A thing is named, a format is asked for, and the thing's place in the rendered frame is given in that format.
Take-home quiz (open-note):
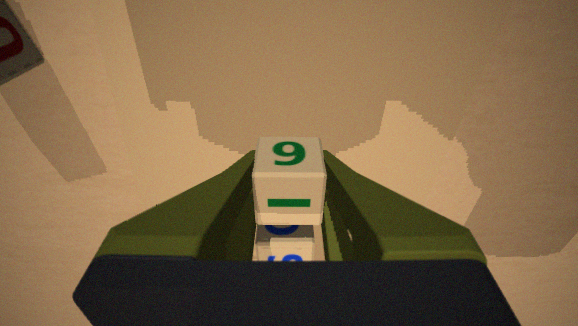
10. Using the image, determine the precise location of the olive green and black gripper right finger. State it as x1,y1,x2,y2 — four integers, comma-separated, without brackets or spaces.
321,150,487,265

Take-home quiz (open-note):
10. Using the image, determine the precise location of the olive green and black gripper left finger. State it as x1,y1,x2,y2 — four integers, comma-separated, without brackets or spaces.
92,150,257,260

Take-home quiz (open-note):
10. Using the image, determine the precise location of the beige letter block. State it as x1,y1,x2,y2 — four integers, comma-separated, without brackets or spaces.
252,137,327,225
0,0,44,86
255,224,315,261

